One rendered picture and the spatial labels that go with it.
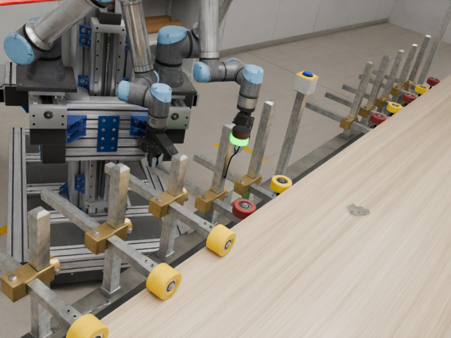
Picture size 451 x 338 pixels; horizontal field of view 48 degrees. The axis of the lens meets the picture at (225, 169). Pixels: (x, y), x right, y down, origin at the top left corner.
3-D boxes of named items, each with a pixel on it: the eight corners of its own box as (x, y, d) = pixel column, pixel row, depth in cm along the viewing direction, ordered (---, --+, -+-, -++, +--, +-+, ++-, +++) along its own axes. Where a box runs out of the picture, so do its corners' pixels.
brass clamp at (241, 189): (231, 190, 203) (233, 180, 200) (249, 178, 213) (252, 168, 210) (243, 197, 200) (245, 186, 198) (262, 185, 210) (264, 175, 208)
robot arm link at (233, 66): (216, 56, 194) (230, 67, 186) (240, 55, 199) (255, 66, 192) (213, 75, 198) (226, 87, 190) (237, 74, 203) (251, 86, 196)
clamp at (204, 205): (193, 207, 182) (196, 196, 180) (216, 194, 192) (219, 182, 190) (205, 214, 180) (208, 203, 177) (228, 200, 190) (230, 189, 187)
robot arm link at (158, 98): (153, 79, 183) (175, 85, 182) (149, 106, 189) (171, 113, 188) (145, 86, 176) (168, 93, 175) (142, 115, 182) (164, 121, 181)
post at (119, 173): (101, 294, 157) (111, 164, 133) (110, 289, 160) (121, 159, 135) (109, 300, 156) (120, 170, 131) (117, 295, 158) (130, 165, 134)
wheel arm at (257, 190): (192, 161, 216) (193, 153, 213) (196, 159, 218) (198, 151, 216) (276, 210, 196) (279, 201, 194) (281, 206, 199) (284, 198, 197)
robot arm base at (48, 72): (25, 67, 206) (25, 43, 201) (64, 69, 211) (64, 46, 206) (25, 82, 194) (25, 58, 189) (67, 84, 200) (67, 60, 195)
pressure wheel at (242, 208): (223, 229, 178) (229, 202, 173) (236, 220, 184) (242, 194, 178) (241, 240, 175) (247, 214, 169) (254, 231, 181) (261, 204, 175)
